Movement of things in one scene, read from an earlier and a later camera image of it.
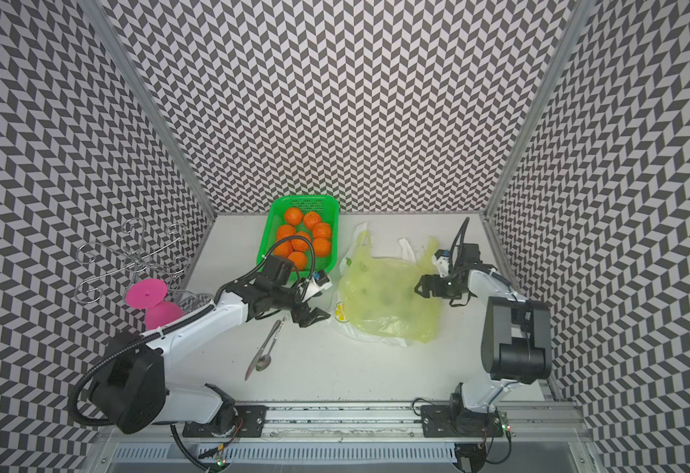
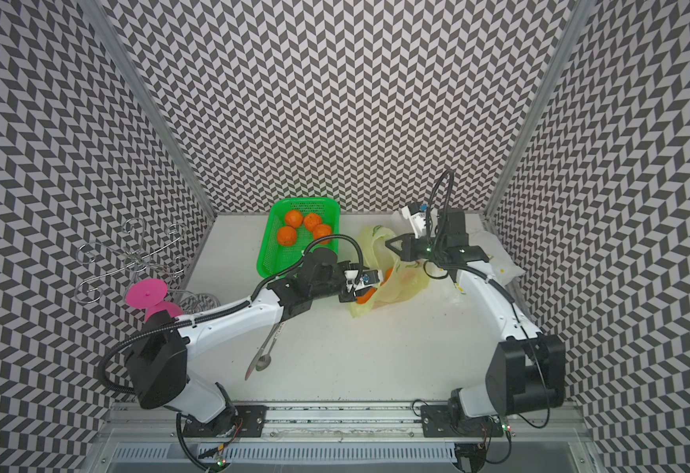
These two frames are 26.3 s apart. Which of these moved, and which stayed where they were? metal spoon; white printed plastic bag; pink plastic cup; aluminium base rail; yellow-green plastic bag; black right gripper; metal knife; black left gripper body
Moved: black left gripper body; black right gripper; white printed plastic bag; yellow-green plastic bag
Stayed: aluminium base rail; pink plastic cup; metal knife; metal spoon
